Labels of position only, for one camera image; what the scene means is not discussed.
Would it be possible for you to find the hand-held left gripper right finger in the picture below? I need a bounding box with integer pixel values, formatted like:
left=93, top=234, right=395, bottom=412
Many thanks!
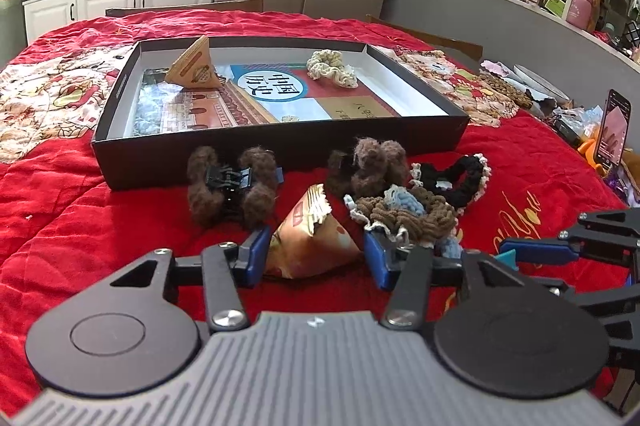
left=363, top=229, right=531, bottom=332

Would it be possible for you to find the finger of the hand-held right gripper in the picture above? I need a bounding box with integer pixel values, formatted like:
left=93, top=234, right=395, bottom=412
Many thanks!
left=520, top=273, right=640, bottom=369
left=497, top=207, right=640, bottom=266

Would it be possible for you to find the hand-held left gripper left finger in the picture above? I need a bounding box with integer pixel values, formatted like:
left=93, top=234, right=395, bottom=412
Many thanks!
left=109, top=226, right=273, bottom=333

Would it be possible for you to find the triangular snack packet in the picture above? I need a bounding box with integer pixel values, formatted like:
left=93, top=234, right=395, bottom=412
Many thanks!
left=264, top=183, right=366, bottom=279
left=165, top=35, right=226, bottom=90

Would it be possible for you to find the brown scrunchie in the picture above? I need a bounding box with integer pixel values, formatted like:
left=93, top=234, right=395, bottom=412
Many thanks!
left=345, top=186, right=458, bottom=247

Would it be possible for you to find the blue scrunchie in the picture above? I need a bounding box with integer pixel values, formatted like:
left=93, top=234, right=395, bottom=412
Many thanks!
left=382, top=185, right=466, bottom=259

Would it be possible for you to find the black scrunchie with cream trim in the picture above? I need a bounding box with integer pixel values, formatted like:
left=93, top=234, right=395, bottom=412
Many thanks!
left=409, top=153, right=493, bottom=209

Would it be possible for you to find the black cardboard box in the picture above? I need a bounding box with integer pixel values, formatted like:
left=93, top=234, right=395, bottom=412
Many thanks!
left=91, top=37, right=471, bottom=192

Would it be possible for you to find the clear plastic wrapper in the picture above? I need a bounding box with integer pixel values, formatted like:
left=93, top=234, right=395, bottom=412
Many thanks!
left=547, top=104, right=603, bottom=142

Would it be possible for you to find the smartphone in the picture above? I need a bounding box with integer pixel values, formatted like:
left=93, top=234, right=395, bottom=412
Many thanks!
left=595, top=89, right=633, bottom=169

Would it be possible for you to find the red printed blanket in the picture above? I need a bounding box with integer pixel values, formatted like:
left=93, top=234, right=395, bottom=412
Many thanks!
left=0, top=9, right=640, bottom=407

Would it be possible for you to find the brown patterned mat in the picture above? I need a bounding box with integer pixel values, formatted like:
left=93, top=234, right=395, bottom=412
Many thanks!
left=480, top=74, right=533, bottom=107

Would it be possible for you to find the white plate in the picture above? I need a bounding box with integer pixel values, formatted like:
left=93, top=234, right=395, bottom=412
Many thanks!
left=512, top=64, right=571, bottom=104

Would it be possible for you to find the wooden chair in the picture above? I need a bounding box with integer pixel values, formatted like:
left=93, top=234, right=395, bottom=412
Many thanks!
left=105, top=0, right=265, bottom=18
left=365, top=14, right=485, bottom=62

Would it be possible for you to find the pink jar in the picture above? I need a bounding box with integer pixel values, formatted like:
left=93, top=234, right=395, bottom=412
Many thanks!
left=567, top=0, right=593, bottom=27

